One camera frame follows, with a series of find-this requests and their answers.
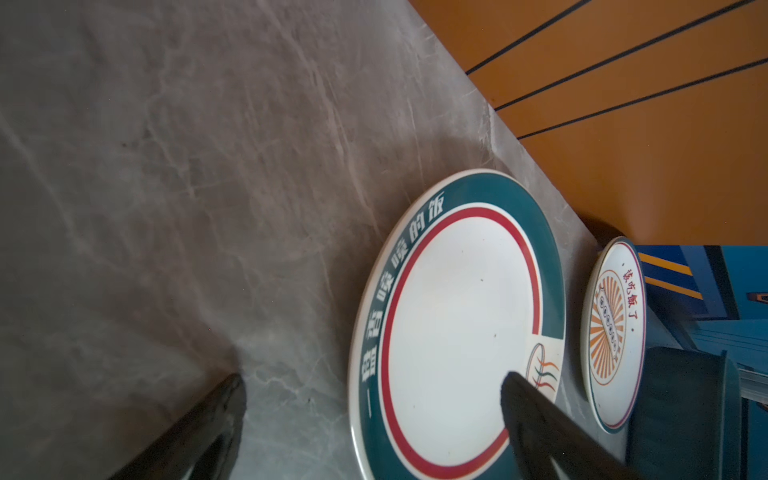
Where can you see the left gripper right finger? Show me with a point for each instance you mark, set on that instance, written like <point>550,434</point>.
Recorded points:
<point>544,439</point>

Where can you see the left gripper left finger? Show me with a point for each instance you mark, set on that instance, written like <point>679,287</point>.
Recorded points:
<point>203,444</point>

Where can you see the white orange sunburst plate back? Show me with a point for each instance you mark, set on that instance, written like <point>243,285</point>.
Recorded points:
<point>613,334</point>

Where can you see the white plate dark green rim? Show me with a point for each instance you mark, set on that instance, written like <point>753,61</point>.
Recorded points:
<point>467,289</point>

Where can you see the teal plastic bin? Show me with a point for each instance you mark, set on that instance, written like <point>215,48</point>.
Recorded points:
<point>687,420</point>

